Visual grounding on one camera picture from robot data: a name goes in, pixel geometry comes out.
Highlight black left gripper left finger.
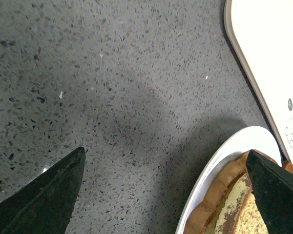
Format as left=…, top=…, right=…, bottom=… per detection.
left=0, top=147, right=85, bottom=234

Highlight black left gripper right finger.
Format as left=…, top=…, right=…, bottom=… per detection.
left=246, top=150, right=293, bottom=234

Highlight white round plate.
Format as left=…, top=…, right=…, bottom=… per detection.
left=175, top=126, right=282, bottom=234

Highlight wooden cutting board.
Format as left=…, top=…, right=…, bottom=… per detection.
left=282, top=161, right=293, bottom=174

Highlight beige rabbit serving tray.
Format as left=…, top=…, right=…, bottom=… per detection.
left=224, top=0, right=293, bottom=164

